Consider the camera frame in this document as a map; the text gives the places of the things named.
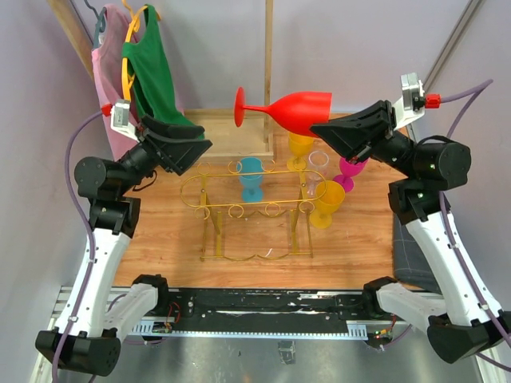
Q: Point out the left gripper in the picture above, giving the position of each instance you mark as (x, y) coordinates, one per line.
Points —
(174, 155)

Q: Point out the magenta plastic wine glass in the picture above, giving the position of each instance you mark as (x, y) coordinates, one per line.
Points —
(347, 173)

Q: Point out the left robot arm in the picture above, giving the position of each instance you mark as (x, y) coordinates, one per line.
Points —
(87, 336)

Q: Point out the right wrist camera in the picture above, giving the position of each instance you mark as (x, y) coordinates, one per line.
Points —
(414, 102)

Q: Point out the blue plastic wine glass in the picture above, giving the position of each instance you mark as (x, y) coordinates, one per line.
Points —
(250, 176)

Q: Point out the red plastic wine glass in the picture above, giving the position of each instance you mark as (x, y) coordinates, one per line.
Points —
(295, 112)

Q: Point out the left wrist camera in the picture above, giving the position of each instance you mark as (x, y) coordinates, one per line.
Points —
(119, 114)

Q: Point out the gold wire glass rack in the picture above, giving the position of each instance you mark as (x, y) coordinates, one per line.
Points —
(194, 194)

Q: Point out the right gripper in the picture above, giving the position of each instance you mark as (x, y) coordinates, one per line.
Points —
(361, 132)

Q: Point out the clear plastic wine glass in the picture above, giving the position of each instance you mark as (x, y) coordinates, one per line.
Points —
(317, 165)

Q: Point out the pink shirt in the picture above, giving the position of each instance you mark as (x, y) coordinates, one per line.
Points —
(107, 60)

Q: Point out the yellow wine glass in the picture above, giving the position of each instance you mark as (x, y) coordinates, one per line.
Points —
(300, 146)
(330, 196)

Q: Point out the black mounting base rail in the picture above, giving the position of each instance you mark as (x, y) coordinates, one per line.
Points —
(263, 313)

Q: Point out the green tank top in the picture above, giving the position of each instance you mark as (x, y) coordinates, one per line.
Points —
(167, 111)

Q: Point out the grey checked cloth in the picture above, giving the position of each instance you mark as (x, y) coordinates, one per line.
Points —
(409, 263)

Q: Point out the yellow clothes hanger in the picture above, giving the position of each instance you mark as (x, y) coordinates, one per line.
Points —
(144, 63)

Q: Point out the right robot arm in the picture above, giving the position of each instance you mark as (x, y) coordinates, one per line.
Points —
(467, 319)

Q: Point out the wooden clothes rack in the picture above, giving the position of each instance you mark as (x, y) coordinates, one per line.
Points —
(254, 138)

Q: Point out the grey clothes hanger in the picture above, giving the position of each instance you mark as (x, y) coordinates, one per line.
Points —
(100, 25)

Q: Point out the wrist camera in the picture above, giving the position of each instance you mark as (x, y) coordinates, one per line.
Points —
(414, 102)
(119, 114)

